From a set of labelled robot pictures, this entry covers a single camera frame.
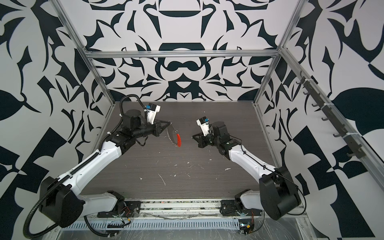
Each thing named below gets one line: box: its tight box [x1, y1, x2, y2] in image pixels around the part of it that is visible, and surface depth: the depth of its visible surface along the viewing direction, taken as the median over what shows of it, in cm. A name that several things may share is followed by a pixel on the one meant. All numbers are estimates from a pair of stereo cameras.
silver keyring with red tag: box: [166, 123, 182, 148], surface depth 78 cm
